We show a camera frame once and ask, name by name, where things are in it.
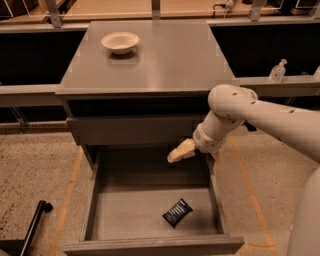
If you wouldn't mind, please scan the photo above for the grey metal rail frame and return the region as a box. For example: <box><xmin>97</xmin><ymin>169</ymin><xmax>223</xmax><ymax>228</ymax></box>
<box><xmin>0</xmin><ymin>21</ymin><xmax>319</xmax><ymax>107</ymax></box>

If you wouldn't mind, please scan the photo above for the dark blue rxbar wrapper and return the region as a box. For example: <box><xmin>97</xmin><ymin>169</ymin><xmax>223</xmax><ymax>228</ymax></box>
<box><xmin>162</xmin><ymin>199</ymin><xmax>193</xmax><ymax>228</ymax></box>

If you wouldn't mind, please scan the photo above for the open grey middle drawer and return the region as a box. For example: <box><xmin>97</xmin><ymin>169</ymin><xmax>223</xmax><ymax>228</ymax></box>
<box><xmin>64</xmin><ymin>146</ymin><xmax>244</xmax><ymax>256</ymax></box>

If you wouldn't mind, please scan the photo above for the closed grey top drawer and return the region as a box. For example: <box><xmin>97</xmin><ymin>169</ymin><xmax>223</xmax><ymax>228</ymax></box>
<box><xmin>67</xmin><ymin>114</ymin><xmax>204</xmax><ymax>146</ymax></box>

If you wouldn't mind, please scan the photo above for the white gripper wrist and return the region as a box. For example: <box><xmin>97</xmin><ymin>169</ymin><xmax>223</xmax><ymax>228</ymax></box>
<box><xmin>167</xmin><ymin>111</ymin><xmax>243</xmax><ymax>163</ymax></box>

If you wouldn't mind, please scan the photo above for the grey drawer cabinet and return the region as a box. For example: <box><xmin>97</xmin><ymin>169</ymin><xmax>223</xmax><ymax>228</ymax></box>
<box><xmin>56</xmin><ymin>21</ymin><xmax>238</xmax><ymax>163</ymax></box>

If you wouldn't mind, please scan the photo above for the white paper bowl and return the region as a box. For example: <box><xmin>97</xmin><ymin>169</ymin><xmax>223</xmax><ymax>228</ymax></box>
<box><xmin>101</xmin><ymin>32</ymin><xmax>140</xmax><ymax>55</ymax></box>

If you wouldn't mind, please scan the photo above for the clear sanitizer pump bottle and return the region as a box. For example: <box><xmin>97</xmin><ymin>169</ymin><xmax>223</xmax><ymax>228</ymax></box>
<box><xmin>268</xmin><ymin>59</ymin><xmax>287</xmax><ymax>83</ymax></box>

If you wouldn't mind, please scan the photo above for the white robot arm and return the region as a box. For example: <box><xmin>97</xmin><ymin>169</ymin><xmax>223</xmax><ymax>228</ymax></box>
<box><xmin>167</xmin><ymin>84</ymin><xmax>320</xmax><ymax>256</ymax></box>

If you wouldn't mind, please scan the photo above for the black cable on shelf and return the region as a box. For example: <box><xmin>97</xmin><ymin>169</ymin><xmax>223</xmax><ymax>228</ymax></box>
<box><xmin>212</xmin><ymin>2</ymin><xmax>234</xmax><ymax>18</ymax></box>

